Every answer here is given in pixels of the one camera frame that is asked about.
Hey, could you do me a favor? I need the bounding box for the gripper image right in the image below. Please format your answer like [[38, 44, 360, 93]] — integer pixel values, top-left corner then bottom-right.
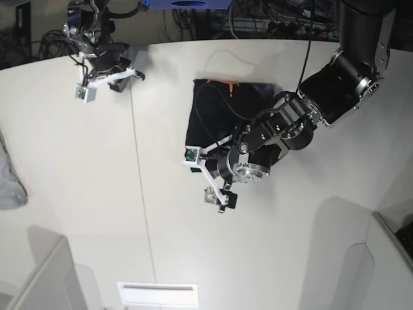
[[183, 136, 270, 209]]

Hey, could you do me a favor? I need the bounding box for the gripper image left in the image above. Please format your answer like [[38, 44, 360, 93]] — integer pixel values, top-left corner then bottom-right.
[[74, 41, 145, 92]]

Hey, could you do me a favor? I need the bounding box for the black T-shirt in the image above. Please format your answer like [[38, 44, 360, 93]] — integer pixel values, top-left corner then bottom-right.
[[185, 79, 284, 170]]

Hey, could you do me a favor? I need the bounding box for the blue box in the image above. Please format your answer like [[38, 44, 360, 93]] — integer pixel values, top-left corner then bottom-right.
[[143, 0, 232, 9]]

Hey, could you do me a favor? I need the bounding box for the grey cloth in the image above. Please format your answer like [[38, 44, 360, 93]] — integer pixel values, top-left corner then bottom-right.
[[1, 134, 28, 211]]

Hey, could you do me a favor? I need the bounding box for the white bin right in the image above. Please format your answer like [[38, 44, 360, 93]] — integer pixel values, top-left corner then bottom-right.
[[337, 212, 412, 309]]

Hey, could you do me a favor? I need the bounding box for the white bin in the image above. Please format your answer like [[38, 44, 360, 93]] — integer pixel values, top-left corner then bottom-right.
[[1, 236, 88, 309], [337, 212, 412, 309]]

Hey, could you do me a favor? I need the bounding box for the white bin left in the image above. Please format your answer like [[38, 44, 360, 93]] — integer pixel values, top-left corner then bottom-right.
[[1, 236, 88, 309]]

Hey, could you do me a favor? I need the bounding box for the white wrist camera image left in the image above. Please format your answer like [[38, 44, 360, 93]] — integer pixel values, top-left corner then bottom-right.
[[75, 84, 97, 103]]

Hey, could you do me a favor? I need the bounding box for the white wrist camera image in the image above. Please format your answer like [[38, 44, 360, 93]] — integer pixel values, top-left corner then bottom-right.
[[185, 146, 201, 162], [75, 84, 97, 103]]

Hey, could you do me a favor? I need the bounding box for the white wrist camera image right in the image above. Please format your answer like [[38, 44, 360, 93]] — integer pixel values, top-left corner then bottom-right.
[[185, 146, 201, 162]]

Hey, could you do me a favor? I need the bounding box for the coiled black cable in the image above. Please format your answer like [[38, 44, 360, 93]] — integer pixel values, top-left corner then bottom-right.
[[37, 29, 70, 61]]

